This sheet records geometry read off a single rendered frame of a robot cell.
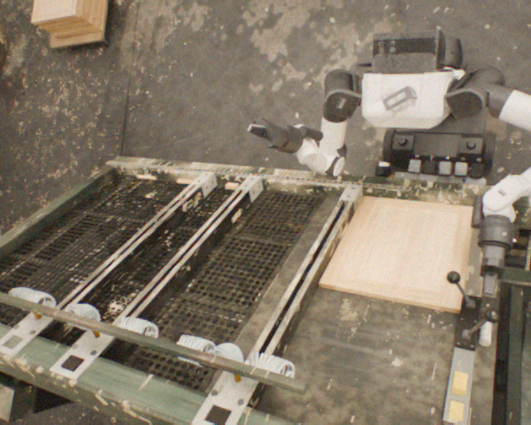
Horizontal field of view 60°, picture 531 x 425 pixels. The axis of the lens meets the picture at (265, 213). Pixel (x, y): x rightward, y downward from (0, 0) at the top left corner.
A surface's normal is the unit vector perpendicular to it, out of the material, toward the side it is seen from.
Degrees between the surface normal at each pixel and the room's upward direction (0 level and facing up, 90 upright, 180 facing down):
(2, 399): 0
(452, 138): 0
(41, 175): 0
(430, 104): 23
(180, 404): 51
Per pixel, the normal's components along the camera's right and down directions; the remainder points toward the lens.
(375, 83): -0.44, 0.28
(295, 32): -0.42, -0.11
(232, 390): -0.15, -0.84
